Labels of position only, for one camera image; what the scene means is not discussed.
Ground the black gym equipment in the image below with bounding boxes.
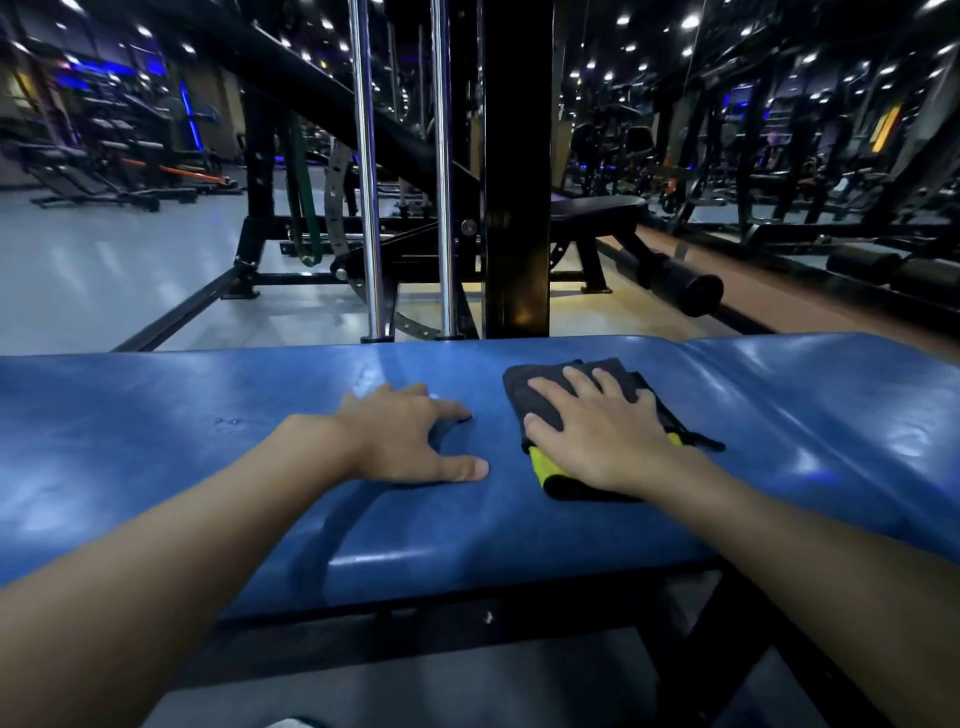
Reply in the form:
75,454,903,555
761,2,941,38
562,0,960,335

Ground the chrome guide rod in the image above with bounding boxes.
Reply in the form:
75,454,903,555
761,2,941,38
428,0,460,340
347,0,395,343

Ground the blue padded bench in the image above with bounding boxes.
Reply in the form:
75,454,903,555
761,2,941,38
0,332,960,728

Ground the black weight machine frame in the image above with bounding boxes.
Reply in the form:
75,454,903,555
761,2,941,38
112,0,481,354

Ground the perforated steel adjustment arc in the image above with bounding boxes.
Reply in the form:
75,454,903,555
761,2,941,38
326,142,451,339

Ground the green resistance band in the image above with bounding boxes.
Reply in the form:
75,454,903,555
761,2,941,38
281,112,325,269

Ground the black machine column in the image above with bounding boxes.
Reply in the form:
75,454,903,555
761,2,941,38
479,0,554,340

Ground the person's left forearm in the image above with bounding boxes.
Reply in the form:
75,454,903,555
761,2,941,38
0,416,361,728

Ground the person's left hand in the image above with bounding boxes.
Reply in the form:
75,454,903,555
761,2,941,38
333,382,490,485

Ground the black foam roller pad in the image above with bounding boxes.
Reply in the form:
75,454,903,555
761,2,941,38
616,247,725,318

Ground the person's right forearm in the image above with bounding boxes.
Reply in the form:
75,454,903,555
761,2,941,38
644,449,960,728

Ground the person's right hand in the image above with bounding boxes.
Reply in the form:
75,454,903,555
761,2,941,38
522,365,703,500

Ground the grey and yellow cleaning cloth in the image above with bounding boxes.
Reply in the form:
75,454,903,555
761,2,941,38
502,357,727,502

